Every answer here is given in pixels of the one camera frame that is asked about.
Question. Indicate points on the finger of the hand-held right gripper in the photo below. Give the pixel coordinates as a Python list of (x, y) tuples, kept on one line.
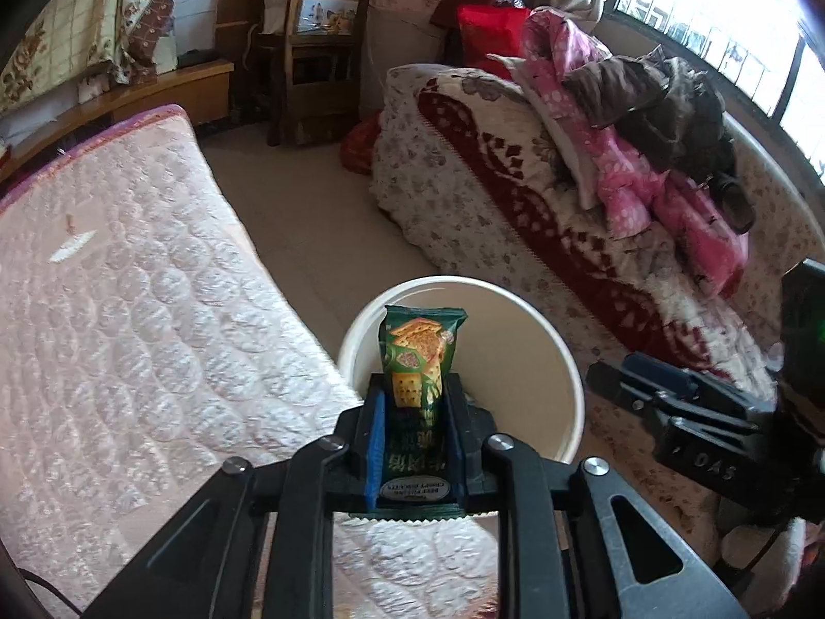
[(657, 387)]

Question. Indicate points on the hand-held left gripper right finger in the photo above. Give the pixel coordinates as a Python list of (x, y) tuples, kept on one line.
[(455, 451)]

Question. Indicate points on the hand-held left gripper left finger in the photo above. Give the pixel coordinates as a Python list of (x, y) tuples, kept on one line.
[(375, 451)]

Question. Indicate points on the cream plastic bucket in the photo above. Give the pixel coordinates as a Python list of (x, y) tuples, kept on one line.
[(515, 361)]

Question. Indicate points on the green biscuit packet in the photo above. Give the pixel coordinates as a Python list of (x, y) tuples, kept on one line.
[(416, 348)]

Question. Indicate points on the pink floral clothes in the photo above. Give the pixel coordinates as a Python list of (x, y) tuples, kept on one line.
[(644, 187)]

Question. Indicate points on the sofa with floral blanket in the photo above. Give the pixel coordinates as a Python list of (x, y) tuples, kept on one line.
[(503, 219)]

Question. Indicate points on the dark clothes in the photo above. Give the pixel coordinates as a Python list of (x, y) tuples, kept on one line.
[(696, 122)]

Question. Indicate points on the pink quilted mattress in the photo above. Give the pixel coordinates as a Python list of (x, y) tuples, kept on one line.
[(148, 309)]

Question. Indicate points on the brown cloth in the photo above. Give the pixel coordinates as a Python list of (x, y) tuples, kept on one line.
[(612, 87)]

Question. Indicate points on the red plastic bag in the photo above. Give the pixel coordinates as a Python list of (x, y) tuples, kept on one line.
[(361, 145)]

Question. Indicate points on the window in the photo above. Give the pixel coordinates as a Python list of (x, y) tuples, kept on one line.
[(728, 6)]

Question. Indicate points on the wooden chair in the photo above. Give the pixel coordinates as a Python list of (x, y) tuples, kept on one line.
[(316, 64)]

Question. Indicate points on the upright floral mattress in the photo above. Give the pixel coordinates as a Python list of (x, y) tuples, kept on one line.
[(403, 19)]

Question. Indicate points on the dark red floral cloth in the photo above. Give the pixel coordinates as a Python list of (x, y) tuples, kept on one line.
[(154, 29)]

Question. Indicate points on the checked floral cloth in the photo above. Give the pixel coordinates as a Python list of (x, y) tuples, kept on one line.
[(71, 26)]

